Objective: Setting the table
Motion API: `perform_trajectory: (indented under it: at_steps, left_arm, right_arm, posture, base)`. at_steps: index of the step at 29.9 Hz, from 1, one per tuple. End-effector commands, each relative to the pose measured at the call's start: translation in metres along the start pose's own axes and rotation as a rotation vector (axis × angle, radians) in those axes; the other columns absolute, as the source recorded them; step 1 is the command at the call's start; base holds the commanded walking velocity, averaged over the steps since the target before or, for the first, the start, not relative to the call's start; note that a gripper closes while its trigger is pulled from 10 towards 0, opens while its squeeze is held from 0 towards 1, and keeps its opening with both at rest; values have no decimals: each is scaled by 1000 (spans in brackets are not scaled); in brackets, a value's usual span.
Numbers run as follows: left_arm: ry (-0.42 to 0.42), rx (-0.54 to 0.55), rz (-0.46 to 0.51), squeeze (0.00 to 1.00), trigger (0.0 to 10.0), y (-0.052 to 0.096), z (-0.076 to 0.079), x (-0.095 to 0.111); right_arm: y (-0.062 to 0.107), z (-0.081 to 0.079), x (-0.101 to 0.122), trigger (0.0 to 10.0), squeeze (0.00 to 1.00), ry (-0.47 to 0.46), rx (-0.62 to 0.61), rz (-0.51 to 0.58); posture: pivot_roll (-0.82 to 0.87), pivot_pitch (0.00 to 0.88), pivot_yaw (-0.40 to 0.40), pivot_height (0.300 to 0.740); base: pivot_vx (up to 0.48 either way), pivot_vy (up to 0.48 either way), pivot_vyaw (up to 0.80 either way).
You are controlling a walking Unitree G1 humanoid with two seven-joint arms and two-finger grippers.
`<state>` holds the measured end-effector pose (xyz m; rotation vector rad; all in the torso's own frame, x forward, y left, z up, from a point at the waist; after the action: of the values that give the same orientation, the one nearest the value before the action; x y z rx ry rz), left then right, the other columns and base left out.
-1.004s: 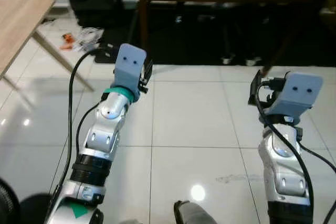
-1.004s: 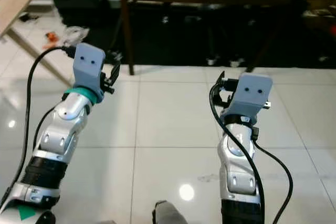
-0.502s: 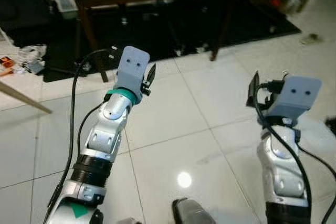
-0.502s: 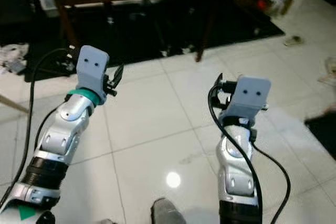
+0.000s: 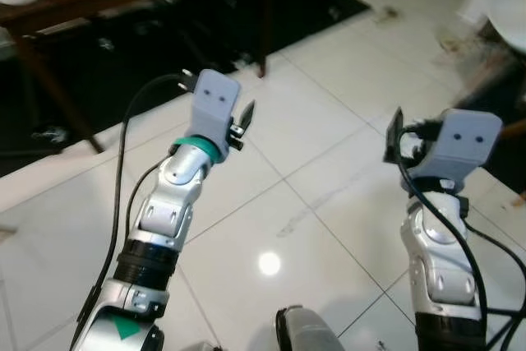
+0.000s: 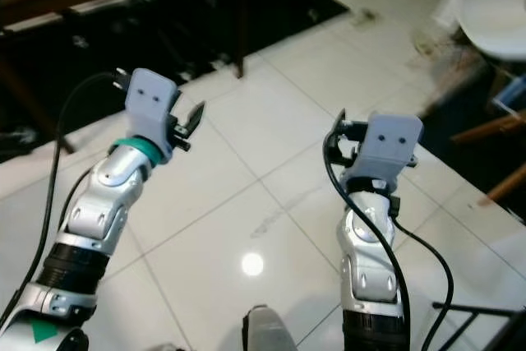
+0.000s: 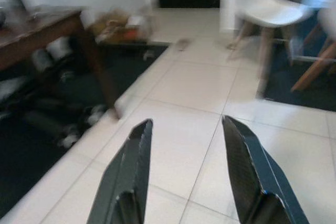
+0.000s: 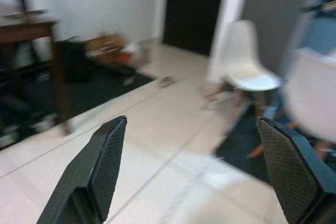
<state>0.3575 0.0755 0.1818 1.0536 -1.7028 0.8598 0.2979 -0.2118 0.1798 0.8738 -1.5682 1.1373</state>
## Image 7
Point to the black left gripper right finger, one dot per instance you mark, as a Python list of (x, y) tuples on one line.
[(257, 182)]

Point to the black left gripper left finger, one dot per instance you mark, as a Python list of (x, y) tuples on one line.
[(126, 182)]

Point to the dark floor rug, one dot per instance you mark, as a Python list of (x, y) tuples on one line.
[(131, 64), (283, 90)]

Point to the black wheeled chair base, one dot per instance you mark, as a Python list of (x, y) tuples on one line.
[(47, 121)]

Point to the white shell chair wooden legs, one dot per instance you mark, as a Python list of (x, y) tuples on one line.
[(315, 69), (262, 6)]

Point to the cardboard box pile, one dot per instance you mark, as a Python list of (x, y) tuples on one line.
[(113, 24)]

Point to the dark brown wooden table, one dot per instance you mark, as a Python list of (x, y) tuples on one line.
[(39, 35)]

